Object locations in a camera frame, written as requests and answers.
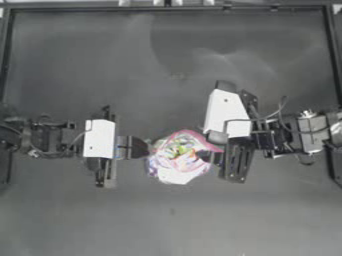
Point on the grey metal bracket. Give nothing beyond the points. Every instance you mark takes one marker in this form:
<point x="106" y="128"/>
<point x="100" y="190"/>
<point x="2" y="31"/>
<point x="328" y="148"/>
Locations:
<point x="125" y="2"/>

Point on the clear bag with pink zip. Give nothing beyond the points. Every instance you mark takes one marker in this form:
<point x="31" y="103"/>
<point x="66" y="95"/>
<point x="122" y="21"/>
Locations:
<point x="178" y="170"/>

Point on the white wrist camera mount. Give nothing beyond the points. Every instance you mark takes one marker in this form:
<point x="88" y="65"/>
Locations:
<point x="228" y="113"/>
<point x="101" y="138"/>

